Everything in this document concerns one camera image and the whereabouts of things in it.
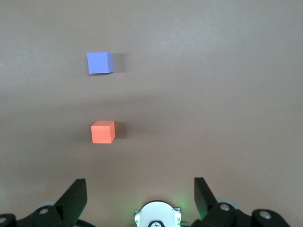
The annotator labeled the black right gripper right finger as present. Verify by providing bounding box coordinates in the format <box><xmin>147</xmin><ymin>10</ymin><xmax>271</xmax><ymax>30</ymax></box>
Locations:
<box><xmin>191</xmin><ymin>177</ymin><xmax>291</xmax><ymax>227</ymax></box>

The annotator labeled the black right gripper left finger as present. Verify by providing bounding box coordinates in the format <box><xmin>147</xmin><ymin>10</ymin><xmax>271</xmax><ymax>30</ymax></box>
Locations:
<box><xmin>0</xmin><ymin>178</ymin><xmax>88</xmax><ymax>227</ymax></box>

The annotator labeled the orange foam block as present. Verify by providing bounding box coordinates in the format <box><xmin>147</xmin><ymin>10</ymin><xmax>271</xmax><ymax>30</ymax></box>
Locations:
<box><xmin>91</xmin><ymin>121</ymin><xmax>116</xmax><ymax>144</ymax></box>

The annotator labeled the purple foam block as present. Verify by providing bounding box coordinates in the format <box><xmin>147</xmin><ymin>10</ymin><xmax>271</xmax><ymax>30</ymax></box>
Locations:
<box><xmin>86</xmin><ymin>52</ymin><xmax>115</xmax><ymax>75</ymax></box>

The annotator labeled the brown table mat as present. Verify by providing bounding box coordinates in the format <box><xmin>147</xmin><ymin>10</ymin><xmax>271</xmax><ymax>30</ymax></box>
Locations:
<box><xmin>0</xmin><ymin>0</ymin><xmax>303</xmax><ymax>227</ymax></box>

